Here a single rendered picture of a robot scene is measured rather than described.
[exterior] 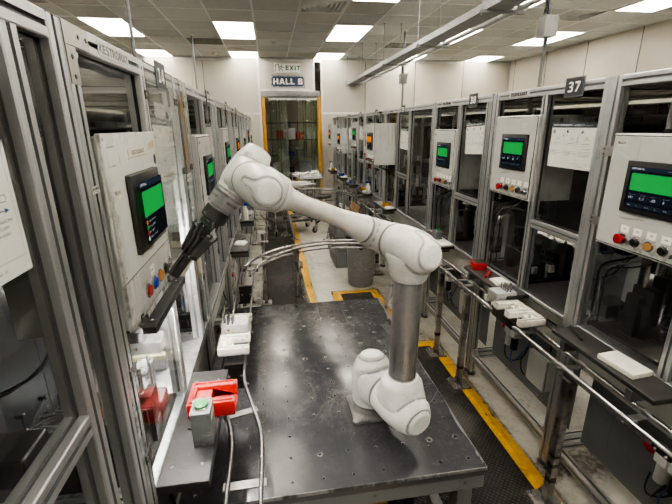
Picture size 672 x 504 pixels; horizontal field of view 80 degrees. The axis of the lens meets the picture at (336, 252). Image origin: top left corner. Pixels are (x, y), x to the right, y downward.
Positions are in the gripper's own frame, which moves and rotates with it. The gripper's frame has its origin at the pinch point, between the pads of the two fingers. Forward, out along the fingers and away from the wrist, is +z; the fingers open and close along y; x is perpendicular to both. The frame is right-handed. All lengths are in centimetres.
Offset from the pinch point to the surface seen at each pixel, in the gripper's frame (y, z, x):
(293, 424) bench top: 16, 39, 75
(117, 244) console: 13.2, -3.1, -24.4
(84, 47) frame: 2, -34, -47
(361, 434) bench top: 37, 24, 86
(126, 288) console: 15.6, 5.1, -17.9
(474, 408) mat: 29, 5, 229
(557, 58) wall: -331, -600, 646
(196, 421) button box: 21.2, 35.8, 21.4
